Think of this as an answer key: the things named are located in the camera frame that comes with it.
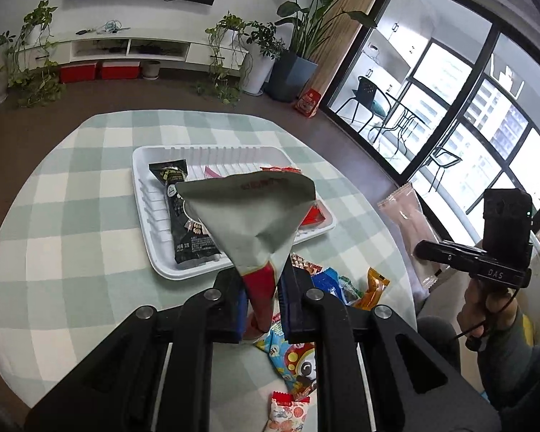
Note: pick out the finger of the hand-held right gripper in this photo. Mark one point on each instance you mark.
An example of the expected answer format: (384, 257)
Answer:
(445, 254)

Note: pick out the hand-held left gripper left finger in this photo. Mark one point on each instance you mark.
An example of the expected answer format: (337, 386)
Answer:
(220, 310)

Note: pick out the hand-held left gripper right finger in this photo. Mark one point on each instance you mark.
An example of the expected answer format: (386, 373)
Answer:
(297, 306)

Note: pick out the blue cookie packet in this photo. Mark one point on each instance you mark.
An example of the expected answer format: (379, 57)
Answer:
(328, 282)

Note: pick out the small red candy packet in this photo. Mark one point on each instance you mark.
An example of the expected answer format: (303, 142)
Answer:
(307, 264)

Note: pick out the pale pink long packet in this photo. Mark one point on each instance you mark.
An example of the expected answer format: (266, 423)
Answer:
(407, 220)

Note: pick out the panda cartoon packet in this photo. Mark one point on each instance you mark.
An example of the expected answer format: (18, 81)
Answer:
(292, 360)

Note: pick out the green bean packet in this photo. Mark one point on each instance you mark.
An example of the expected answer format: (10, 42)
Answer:
(350, 294)

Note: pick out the orange bar packet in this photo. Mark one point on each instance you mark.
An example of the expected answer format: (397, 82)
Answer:
(371, 288)

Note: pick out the black snack packet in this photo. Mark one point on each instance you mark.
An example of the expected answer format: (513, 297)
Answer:
(184, 229)

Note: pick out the large red snack bag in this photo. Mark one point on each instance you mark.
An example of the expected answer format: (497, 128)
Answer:
(315, 216)

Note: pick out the grey and red snack bag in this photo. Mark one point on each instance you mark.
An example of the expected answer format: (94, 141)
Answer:
(252, 220)

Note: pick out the white red-topped candy packet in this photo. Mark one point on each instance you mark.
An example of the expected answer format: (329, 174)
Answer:
(288, 414)

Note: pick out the white plastic tray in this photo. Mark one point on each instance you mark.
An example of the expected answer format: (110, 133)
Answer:
(153, 216)

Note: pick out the pink cartoon packet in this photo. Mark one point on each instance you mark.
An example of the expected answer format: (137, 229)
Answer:
(213, 172)

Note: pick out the person's right forearm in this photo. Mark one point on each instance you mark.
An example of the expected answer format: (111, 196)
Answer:
(526, 369)

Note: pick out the person's right hand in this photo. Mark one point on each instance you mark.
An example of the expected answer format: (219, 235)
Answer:
(490, 312)

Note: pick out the black balcony chair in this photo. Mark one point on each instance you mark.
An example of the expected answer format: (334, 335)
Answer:
(366, 92)
(445, 158)

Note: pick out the glass balcony table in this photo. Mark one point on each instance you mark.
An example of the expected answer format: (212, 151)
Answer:
(405, 119)

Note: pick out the green checkered tablecloth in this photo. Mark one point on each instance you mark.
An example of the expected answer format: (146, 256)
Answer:
(72, 216)

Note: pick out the red gift bag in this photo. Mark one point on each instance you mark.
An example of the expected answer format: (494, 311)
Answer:
(309, 102)

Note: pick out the white balcony cabinets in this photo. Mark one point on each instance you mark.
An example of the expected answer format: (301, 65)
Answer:
(400, 27)

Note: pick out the blue square planter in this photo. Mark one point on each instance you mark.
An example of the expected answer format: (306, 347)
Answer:
(292, 76)

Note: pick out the tall white planter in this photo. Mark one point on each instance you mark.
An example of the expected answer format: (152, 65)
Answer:
(257, 74)

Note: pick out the beige curtain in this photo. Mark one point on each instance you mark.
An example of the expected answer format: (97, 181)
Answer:
(342, 40)

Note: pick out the small grey pot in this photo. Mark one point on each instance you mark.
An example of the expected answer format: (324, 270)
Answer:
(151, 69)

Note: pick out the white television cabinet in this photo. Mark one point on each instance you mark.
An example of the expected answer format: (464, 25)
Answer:
(198, 51)

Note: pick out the bushy green plant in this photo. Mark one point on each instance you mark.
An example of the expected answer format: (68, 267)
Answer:
(265, 40)

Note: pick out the bird of paradise plant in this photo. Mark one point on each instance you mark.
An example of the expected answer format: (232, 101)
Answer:
(310, 18)

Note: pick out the small white pot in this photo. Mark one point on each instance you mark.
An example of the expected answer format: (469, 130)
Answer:
(33, 35)
(231, 38)

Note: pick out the trailing pothos plant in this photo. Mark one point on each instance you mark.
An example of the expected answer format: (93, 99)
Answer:
(227, 22)
(36, 85)

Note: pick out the small green plant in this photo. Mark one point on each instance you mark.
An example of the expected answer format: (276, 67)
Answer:
(0, 40)

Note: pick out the black sliding door frame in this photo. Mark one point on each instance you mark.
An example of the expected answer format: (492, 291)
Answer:
(473, 67)

